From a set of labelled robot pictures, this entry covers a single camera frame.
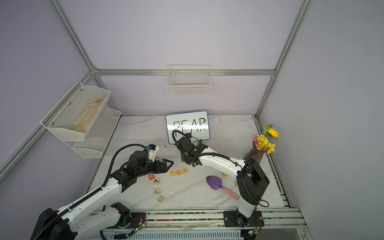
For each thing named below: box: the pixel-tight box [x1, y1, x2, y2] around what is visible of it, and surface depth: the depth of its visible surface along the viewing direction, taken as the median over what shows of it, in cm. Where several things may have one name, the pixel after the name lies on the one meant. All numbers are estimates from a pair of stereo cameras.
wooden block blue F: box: [154, 188, 161, 195], surface depth 84 cm
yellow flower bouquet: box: [252, 124, 280, 154], surface depth 79 cm
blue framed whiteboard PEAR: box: [165, 110, 211, 145], surface depth 103 cm
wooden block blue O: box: [157, 195, 165, 204], surface depth 81 cm
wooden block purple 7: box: [154, 178, 161, 185], surface depth 88 cm
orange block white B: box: [148, 173, 155, 181], surface depth 90 cm
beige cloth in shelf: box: [70, 96, 107, 134], surface depth 80 cm
